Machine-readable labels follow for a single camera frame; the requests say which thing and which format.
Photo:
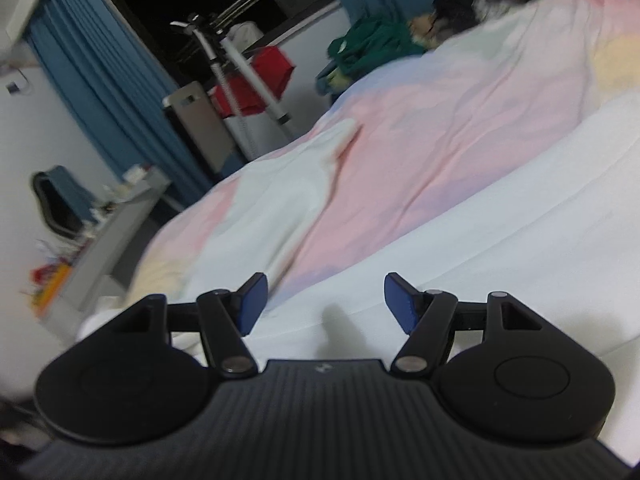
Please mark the dark clothes pile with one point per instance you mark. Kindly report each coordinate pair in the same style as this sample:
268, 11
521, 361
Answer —
475, 0

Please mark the red bag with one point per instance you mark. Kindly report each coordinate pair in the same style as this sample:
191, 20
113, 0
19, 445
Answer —
260, 80

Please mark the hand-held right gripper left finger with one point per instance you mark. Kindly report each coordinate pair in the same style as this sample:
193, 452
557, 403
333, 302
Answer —
251, 302

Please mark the white cloth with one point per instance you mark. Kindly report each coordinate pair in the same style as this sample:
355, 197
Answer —
285, 195

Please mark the green clothes pile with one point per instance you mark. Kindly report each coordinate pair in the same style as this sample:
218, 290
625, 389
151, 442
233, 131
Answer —
372, 42

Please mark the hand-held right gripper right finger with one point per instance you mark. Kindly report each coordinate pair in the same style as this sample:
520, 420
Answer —
400, 305

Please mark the pastel patterned bed sheet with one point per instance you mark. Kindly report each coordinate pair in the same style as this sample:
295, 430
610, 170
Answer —
430, 125

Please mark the grey storage box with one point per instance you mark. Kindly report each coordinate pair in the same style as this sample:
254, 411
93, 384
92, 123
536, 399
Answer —
200, 125

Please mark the window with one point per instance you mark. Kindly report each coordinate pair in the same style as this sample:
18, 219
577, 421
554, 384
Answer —
200, 5

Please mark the colourful desk clutter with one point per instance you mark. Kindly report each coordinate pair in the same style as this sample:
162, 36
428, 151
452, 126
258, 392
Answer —
50, 275

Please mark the white garment steamer stand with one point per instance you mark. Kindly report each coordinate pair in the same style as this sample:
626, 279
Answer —
235, 65

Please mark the grey desk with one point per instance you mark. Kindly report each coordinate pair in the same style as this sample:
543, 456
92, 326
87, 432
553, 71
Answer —
107, 245

